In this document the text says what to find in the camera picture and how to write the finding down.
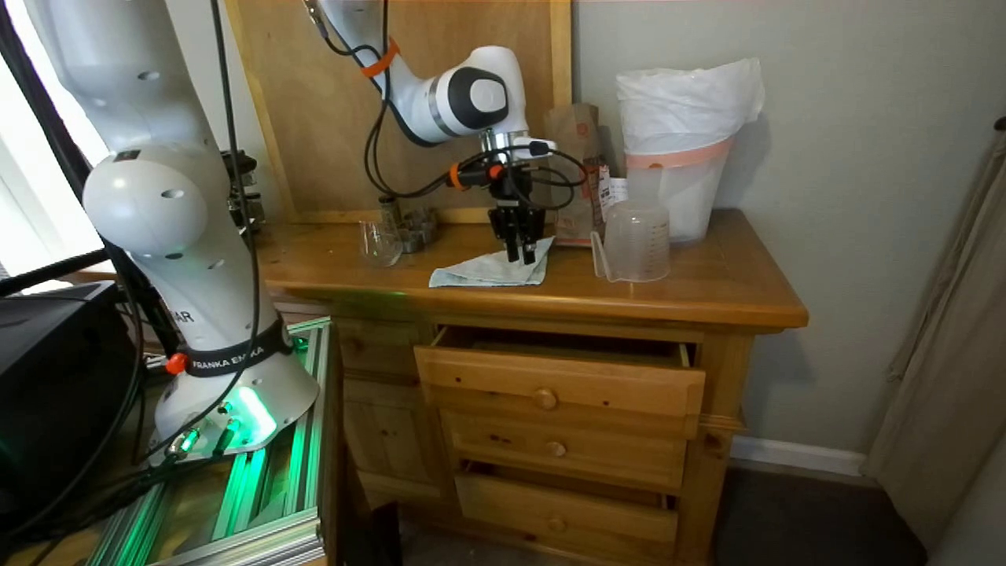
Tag wooden dresser drawer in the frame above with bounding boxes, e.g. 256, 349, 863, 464
451, 464, 682, 550
437, 407, 692, 493
410, 325, 708, 421

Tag large steel measuring cup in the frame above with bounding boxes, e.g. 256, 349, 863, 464
398, 200, 442, 254

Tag wooden dresser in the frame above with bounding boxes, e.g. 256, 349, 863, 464
245, 204, 811, 566

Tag aluminium frame with green light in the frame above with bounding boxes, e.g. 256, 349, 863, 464
88, 310, 333, 566

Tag clear plastic container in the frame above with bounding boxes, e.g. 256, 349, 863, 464
590, 197, 676, 285

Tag white baseboard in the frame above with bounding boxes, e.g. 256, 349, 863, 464
728, 435, 873, 485

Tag stemless clear glass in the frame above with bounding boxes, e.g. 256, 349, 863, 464
359, 213, 409, 267

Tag wooden backboard panel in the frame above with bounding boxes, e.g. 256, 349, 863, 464
224, 0, 578, 231

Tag brown paper bag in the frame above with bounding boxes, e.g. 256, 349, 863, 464
542, 101, 610, 251

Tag spice jar with dark lid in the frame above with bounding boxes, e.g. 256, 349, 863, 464
375, 192, 409, 240

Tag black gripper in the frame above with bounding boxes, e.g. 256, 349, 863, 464
485, 154, 552, 264

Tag black cable bundle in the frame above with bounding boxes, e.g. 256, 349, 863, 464
0, 0, 270, 548

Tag black box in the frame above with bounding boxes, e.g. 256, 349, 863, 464
0, 280, 143, 529

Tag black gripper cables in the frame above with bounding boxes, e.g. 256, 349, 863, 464
300, 0, 595, 213

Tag beige curtain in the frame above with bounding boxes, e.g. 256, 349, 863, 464
863, 120, 1006, 566

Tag white terry cloth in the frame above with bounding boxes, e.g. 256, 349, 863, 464
424, 232, 556, 292

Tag orange cable strap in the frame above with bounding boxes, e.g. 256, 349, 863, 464
359, 37, 406, 82

